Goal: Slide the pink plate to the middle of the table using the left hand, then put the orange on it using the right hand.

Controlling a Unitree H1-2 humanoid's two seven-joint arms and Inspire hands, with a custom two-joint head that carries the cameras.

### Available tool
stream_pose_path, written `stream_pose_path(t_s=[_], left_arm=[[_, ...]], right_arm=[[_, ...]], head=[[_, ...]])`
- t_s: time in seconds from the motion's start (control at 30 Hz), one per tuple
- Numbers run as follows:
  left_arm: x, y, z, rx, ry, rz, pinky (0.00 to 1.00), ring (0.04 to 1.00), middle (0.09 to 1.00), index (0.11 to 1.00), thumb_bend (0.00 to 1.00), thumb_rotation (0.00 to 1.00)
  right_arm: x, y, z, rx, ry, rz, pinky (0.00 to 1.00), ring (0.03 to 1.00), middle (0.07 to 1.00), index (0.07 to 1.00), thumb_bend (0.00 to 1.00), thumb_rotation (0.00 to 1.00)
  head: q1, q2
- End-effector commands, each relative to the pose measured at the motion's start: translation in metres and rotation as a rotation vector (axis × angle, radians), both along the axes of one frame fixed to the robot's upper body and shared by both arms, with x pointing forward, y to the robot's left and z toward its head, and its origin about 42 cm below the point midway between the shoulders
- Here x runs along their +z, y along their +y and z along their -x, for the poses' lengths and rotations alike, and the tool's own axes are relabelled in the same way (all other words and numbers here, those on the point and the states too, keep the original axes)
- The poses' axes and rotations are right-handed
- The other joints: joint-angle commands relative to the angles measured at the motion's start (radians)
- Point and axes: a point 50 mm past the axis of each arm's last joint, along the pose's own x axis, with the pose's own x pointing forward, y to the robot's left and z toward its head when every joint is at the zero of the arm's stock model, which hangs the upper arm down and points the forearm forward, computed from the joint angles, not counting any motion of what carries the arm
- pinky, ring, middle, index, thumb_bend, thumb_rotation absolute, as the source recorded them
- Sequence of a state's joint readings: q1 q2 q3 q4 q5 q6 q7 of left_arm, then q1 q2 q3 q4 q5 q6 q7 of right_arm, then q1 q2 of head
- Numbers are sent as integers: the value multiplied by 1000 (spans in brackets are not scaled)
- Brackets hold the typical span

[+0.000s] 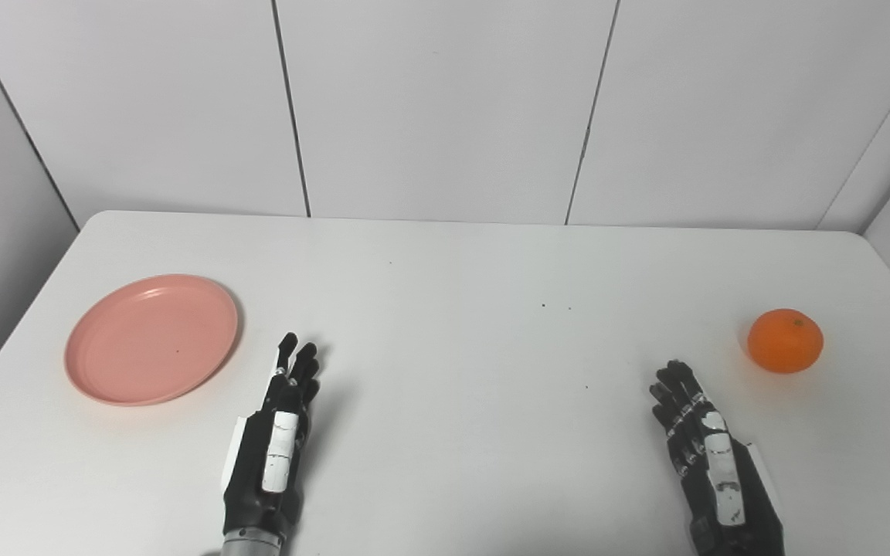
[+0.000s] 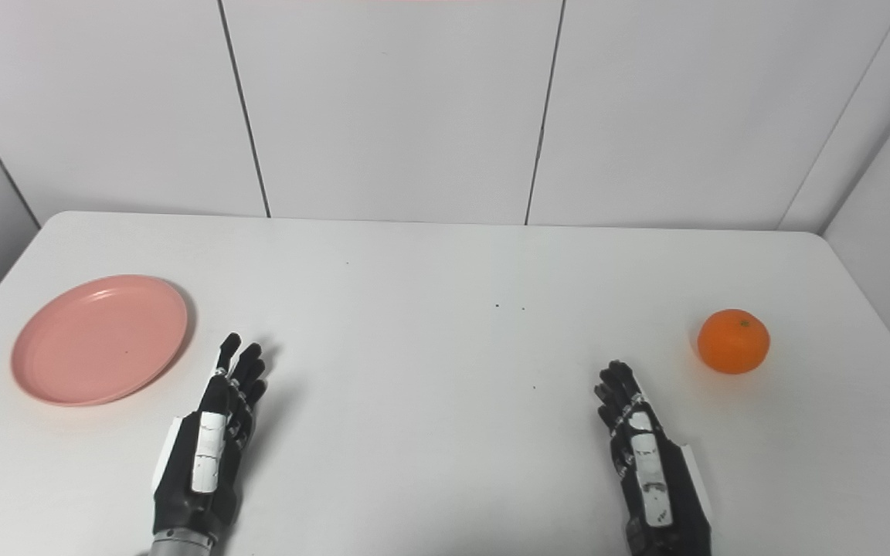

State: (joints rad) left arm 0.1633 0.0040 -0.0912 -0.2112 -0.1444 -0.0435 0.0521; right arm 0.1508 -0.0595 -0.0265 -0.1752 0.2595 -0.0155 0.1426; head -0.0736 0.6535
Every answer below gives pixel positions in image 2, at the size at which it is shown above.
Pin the pink round plate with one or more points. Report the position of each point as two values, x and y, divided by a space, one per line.
101 340

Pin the black and white left hand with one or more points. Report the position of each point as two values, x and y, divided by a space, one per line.
205 455

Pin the black and white right hand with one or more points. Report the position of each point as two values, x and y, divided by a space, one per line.
650 479

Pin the orange fruit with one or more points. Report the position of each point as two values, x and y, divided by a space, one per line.
732 343

